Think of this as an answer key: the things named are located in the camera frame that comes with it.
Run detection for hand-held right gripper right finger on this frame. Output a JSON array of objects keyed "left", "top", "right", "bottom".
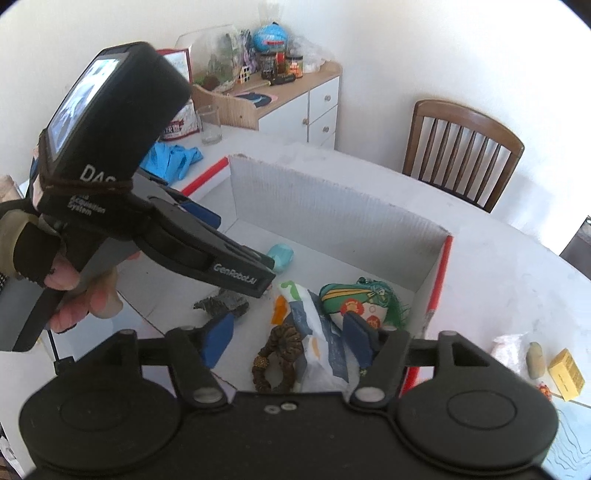
[{"left": 342, "top": 312, "right": 491, "bottom": 409}]

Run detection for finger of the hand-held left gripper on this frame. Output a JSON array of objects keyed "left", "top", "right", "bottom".
[
  {"left": 173, "top": 196, "right": 222, "bottom": 230},
  {"left": 150, "top": 198, "right": 277, "bottom": 300}
]

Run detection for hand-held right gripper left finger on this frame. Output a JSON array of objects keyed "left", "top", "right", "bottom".
[{"left": 107, "top": 313, "right": 236, "bottom": 410}]

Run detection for dark grey rough lump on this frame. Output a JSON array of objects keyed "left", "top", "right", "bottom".
[{"left": 193, "top": 290, "right": 250, "bottom": 320}]

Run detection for white packet with orange print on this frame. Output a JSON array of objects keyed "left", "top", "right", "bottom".
[{"left": 271, "top": 280, "right": 366, "bottom": 394}]

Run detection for green hair doll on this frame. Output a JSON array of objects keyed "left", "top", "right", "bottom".
[{"left": 319, "top": 276, "right": 410, "bottom": 331}]

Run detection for light blue soap bar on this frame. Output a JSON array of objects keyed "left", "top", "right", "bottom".
[{"left": 267, "top": 243, "right": 295, "bottom": 273}]

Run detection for brown braided wreath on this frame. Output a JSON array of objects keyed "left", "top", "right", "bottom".
[{"left": 250, "top": 322, "right": 306, "bottom": 394}]

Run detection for red and white cardboard box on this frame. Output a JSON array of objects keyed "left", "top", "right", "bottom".
[{"left": 115, "top": 154, "right": 456, "bottom": 398}]

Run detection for clear bag of white granules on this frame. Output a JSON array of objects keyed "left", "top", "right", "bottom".
[{"left": 491, "top": 333, "right": 530, "bottom": 376}]

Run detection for beige oblong stone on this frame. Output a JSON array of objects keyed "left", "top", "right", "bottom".
[{"left": 527, "top": 342, "right": 546, "bottom": 380}]

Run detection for small yellow box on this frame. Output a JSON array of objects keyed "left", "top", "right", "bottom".
[{"left": 547, "top": 348, "right": 585, "bottom": 402}]

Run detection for person's left hand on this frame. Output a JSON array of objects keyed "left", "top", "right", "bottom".
[{"left": 0, "top": 207, "right": 141, "bottom": 334}]

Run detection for red and white snack bag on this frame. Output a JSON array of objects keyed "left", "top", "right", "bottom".
[{"left": 157, "top": 46, "right": 204, "bottom": 142}]

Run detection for blue rubber gloves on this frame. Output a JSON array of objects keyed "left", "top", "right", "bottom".
[{"left": 140, "top": 143, "right": 204, "bottom": 179}]

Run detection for drinking glass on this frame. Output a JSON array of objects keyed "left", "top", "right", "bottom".
[{"left": 196, "top": 106, "right": 225, "bottom": 145}]

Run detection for light wooden child seat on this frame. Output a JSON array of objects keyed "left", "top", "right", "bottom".
[{"left": 191, "top": 82, "right": 260, "bottom": 130}]

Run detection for glass terrarium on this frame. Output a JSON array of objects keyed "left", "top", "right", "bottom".
[{"left": 175, "top": 25, "right": 250, "bottom": 91}]

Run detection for dark mouse pad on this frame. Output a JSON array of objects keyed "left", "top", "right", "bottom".
[{"left": 242, "top": 91, "right": 278, "bottom": 107}]

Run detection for black and yellow screwdriver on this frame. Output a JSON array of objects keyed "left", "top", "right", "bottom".
[{"left": 249, "top": 73, "right": 297, "bottom": 89}]

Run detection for white sideboard with wooden top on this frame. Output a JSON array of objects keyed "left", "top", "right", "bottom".
[{"left": 221, "top": 60, "right": 344, "bottom": 150}]

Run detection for blue globe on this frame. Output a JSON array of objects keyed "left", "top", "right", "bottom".
[{"left": 251, "top": 21, "right": 290, "bottom": 54}]

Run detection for clear plastic bag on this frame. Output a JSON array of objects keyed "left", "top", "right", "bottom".
[{"left": 288, "top": 34, "right": 334, "bottom": 73}]

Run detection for light blue table mat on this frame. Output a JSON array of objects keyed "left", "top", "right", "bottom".
[{"left": 549, "top": 396, "right": 591, "bottom": 480}]

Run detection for brown slatted wooden chair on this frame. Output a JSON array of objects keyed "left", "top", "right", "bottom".
[{"left": 401, "top": 99, "right": 526, "bottom": 213}]

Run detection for black cable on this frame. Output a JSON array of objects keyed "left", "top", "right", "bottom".
[{"left": 43, "top": 323, "right": 63, "bottom": 372}]

